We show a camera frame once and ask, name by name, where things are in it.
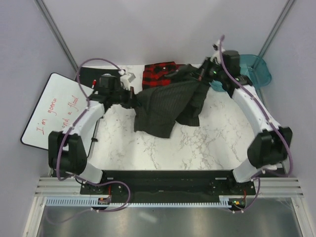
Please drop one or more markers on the light blue cable duct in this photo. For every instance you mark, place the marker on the light blue cable duct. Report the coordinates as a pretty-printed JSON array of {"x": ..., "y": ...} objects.
[{"x": 95, "y": 201}]

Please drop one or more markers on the teal transparent plastic bin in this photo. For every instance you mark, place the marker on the teal transparent plastic bin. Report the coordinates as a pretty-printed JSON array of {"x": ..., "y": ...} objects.
[{"x": 252, "y": 66}]

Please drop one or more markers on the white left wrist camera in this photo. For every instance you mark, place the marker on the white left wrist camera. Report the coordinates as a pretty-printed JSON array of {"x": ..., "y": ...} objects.
[{"x": 127, "y": 79}]

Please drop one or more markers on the white whiteboard with red writing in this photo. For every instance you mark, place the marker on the white whiteboard with red writing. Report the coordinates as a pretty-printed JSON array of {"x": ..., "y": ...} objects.
[{"x": 60, "y": 104}]

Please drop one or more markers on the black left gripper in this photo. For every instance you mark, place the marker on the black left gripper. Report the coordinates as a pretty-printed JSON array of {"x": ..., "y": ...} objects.
[{"x": 132, "y": 98}]

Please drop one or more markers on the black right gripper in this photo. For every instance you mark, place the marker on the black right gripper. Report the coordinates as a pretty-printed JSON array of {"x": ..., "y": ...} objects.
[{"x": 203, "y": 75}]

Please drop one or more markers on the dark grey pinstripe shirt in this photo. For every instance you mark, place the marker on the dark grey pinstripe shirt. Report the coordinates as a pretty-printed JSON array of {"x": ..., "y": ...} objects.
[{"x": 181, "y": 101}]

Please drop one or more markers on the red black plaid shirt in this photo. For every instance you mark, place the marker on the red black plaid shirt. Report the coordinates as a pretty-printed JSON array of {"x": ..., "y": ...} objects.
[{"x": 154, "y": 74}]

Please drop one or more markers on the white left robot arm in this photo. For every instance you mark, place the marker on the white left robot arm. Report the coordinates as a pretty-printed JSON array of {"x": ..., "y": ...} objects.
[{"x": 66, "y": 151}]

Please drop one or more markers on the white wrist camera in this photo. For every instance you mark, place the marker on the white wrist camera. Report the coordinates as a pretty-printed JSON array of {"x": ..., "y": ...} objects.
[
  {"x": 215, "y": 58},
  {"x": 127, "y": 79}
]

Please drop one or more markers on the aluminium frame post right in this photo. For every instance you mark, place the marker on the aluminium frame post right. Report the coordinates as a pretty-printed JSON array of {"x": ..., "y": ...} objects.
[{"x": 276, "y": 27}]

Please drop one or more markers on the red whiteboard marker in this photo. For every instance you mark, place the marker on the red whiteboard marker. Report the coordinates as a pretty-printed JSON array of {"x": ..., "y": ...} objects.
[{"x": 93, "y": 83}]

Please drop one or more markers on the aluminium frame post left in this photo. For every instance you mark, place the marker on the aluminium frame post left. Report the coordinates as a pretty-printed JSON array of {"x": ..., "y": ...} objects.
[{"x": 56, "y": 32}]

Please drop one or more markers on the aluminium frame post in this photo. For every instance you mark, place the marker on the aluminium frame post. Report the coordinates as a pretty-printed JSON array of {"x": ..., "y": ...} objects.
[
  {"x": 56, "y": 32},
  {"x": 276, "y": 27}
]

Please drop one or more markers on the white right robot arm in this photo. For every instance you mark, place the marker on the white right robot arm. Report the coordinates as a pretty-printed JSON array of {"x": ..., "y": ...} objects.
[{"x": 271, "y": 143}]

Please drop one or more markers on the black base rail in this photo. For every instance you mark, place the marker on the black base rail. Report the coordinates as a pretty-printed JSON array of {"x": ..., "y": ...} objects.
[{"x": 189, "y": 185}]

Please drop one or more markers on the black mat green edge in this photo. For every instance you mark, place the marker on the black mat green edge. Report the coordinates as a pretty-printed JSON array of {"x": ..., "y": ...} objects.
[{"x": 98, "y": 72}]

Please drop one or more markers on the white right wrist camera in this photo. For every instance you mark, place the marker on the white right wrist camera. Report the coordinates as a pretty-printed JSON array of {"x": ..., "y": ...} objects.
[{"x": 215, "y": 58}]

